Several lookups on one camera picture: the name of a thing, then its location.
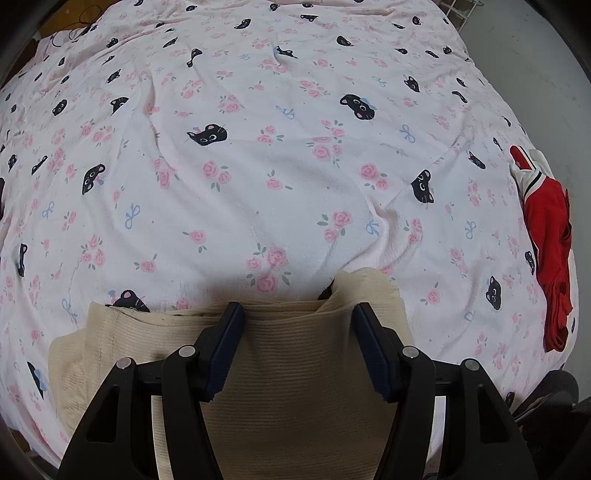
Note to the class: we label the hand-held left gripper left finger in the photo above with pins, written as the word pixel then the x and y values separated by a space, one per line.
pixel 221 364

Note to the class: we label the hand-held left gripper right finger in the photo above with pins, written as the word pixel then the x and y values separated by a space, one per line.
pixel 379 369

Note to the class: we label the pink cat print blanket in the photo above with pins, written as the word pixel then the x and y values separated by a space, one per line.
pixel 277 161

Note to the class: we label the red and white garment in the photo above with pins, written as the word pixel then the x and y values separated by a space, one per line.
pixel 549 240

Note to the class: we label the cream ribbed knit pants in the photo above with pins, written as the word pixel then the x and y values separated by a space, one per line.
pixel 295 369

